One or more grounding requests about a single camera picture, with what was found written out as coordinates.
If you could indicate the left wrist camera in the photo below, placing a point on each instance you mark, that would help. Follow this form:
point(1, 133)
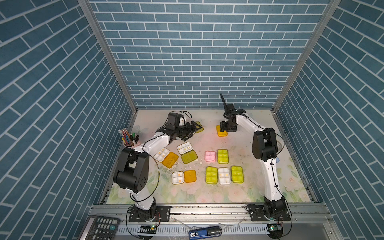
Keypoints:
point(175, 120)

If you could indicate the pink pillbox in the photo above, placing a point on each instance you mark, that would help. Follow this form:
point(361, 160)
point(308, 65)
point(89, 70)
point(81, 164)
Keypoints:
point(210, 156)

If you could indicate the circuit board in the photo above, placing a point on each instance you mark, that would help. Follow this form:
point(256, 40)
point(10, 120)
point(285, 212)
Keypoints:
point(147, 230)
point(275, 231)

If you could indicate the orange pillbox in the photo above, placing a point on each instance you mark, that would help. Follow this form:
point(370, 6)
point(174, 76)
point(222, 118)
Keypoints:
point(221, 133)
point(166, 157)
point(189, 176)

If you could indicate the left circuit board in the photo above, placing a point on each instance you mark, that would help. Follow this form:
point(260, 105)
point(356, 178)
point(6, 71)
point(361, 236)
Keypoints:
point(147, 230)

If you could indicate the coloured pens bundle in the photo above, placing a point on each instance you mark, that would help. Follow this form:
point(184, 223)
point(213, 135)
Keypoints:
point(128, 138)

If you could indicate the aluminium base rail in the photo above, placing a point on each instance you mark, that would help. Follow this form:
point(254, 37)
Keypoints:
point(222, 213)

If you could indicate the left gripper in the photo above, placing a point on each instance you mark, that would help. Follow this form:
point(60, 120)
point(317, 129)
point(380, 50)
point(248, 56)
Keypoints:
point(189, 132)

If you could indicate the right circuit board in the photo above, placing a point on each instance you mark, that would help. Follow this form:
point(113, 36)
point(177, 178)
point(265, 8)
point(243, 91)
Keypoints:
point(275, 231)

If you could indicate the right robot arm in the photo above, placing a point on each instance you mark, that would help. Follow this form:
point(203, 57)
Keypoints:
point(265, 149)

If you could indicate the blue black usb device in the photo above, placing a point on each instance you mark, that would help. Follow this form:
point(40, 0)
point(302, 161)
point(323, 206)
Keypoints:
point(205, 233)

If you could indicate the pink pen cup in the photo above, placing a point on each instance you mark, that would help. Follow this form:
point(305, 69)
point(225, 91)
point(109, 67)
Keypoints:
point(133, 145)

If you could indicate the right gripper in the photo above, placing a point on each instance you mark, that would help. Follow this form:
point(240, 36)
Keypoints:
point(222, 124)

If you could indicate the black calculator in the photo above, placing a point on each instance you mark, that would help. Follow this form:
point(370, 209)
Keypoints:
point(99, 228)

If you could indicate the clear pillbox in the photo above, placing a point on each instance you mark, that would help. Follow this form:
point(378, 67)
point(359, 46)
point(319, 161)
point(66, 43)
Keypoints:
point(224, 176)

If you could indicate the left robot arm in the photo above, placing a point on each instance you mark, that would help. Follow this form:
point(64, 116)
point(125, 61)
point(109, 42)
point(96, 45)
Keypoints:
point(132, 170)

